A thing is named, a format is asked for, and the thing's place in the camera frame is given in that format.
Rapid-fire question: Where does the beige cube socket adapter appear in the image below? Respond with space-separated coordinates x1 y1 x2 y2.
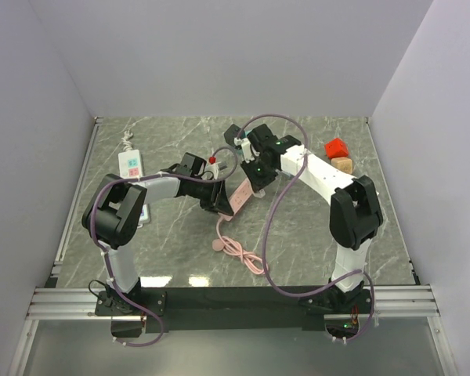
331 157 353 175

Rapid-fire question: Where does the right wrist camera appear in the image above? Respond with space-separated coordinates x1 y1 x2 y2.
247 124 278 153

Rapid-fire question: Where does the white plug adapter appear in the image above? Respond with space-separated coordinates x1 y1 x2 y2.
252 189 266 198

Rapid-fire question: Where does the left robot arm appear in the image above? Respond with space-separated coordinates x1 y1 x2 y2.
81 172 233 315

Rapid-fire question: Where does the pink coiled cable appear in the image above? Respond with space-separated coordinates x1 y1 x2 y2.
211 219 270 275

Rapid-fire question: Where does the aluminium rail frame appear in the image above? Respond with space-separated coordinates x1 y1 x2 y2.
26 117 442 321

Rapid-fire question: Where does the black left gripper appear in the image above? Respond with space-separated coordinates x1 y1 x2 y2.
189 178 232 216

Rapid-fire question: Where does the red cube socket adapter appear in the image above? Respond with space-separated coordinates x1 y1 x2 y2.
324 138 349 160

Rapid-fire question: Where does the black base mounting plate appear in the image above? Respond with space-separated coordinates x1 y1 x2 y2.
95 286 373 338

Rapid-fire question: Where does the white power strip cable plug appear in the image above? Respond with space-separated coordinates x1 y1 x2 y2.
121 130 134 152

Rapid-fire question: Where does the pink power strip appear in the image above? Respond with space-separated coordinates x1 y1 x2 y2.
219 179 255 222

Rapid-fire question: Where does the black cube socket adapter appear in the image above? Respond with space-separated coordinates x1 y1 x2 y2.
223 124 240 149

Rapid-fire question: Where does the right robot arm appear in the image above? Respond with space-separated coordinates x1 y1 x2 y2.
234 125 383 313

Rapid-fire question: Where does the white power strip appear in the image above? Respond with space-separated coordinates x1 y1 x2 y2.
118 150 150 228

